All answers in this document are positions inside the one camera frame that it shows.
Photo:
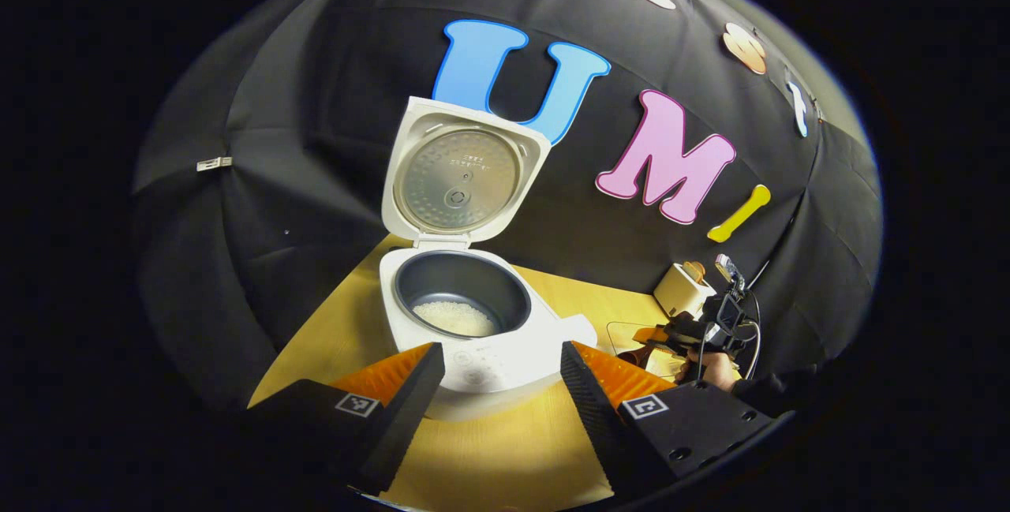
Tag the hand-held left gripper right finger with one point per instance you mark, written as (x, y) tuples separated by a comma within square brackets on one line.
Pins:
[(596, 417)]

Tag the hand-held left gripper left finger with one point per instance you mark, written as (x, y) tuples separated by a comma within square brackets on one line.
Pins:
[(410, 417)]

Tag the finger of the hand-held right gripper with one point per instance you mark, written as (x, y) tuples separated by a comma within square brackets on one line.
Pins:
[(671, 332)]

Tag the white rice cooker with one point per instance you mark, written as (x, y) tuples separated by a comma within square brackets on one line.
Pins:
[(544, 330)]

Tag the white rice heap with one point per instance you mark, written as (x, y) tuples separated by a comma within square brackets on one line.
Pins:
[(454, 319)]

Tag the white toaster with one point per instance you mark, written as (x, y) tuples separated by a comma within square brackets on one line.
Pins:
[(675, 291)]

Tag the brown toast slice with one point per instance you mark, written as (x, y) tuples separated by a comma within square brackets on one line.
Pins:
[(694, 268)]

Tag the silver cloth clip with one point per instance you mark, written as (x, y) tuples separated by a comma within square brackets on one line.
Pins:
[(214, 163)]

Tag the black backdrop cloth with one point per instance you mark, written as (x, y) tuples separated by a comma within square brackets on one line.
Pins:
[(300, 102)]

